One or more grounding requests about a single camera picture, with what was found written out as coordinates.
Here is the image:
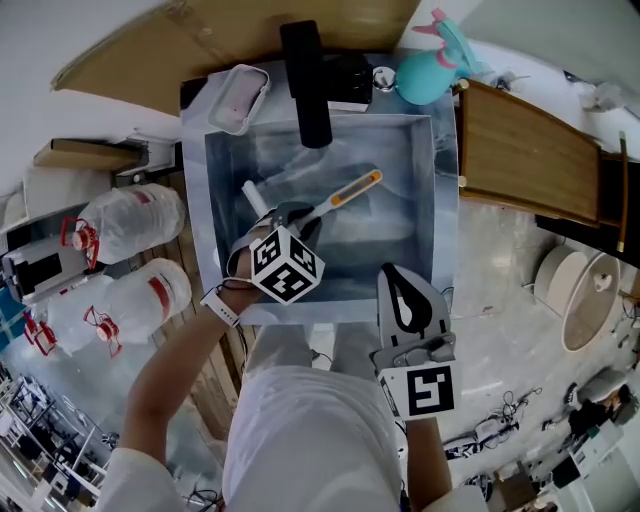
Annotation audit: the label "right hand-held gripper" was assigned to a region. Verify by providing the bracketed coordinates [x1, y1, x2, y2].
[369, 262, 462, 422]

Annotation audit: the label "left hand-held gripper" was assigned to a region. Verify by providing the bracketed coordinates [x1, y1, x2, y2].
[227, 200, 327, 307]

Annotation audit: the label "white orange-handled squeegee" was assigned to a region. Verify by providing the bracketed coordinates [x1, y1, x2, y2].
[241, 169, 384, 225]

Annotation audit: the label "person's left forearm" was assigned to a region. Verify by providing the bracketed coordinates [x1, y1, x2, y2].
[121, 292, 251, 464]

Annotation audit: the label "person's right forearm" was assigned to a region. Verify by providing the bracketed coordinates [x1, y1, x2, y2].
[405, 416, 454, 512]

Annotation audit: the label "person's left hand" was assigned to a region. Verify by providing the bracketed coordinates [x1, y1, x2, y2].
[222, 248, 263, 315]

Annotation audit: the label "black wrist band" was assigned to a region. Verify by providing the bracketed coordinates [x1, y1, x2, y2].
[215, 277, 254, 295]

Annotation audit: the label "metal sink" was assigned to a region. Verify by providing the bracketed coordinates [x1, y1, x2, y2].
[178, 59, 462, 327]

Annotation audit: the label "white wrist watch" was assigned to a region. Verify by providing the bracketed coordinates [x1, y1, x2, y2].
[199, 288, 242, 330]

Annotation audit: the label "person's light trousers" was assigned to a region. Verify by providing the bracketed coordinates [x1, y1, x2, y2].
[243, 322, 382, 384]

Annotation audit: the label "black faucet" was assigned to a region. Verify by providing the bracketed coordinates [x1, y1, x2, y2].
[278, 19, 335, 150]

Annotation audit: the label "black faucet base box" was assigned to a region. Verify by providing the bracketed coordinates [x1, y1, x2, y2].
[322, 51, 375, 113]

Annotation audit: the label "chrome drain plug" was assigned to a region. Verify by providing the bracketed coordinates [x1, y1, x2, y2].
[371, 65, 398, 95]

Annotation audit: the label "person's white shirt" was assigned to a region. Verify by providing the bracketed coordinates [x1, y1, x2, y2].
[96, 363, 496, 512]

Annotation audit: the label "large clear water bottle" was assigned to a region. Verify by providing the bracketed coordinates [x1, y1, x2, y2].
[60, 182, 188, 267]
[82, 257, 194, 360]

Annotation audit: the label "white round fan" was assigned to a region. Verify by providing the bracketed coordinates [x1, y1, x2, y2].
[533, 243, 624, 355]

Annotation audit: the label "teal spray bottle pink trigger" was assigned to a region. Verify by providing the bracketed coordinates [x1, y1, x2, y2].
[394, 7, 482, 107]

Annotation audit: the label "wooden tray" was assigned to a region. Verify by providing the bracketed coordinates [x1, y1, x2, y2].
[456, 78, 605, 227]

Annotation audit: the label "small cardboard box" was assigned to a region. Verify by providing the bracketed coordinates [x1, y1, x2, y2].
[492, 460, 540, 509]

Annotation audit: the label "large cardboard sheet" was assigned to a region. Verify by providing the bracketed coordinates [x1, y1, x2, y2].
[51, 0, 422, 122]

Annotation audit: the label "black bag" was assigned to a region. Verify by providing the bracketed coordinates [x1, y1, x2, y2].
[564, 382, 632, 437]

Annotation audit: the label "wooden box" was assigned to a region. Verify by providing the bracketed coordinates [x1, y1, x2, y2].
[31, 137, 151, 175]

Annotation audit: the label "white cabinet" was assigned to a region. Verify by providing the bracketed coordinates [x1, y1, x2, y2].
[568, 418, 632, 504]

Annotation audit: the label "crumpled clear water bottle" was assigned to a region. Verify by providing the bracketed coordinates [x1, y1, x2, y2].
[20, 273, 117, 359]

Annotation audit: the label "black and white machine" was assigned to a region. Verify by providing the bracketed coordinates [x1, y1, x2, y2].
[0, 236, 66, 304]

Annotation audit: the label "blue box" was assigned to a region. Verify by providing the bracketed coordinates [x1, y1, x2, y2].
[0, 288, 27, 354]

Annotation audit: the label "metal shelf rack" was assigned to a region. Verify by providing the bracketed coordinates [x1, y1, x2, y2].
[0, 367, 114, 506]

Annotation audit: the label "bundle of floor cables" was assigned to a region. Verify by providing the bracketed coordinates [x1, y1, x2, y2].
[442, 387, 547, 464]

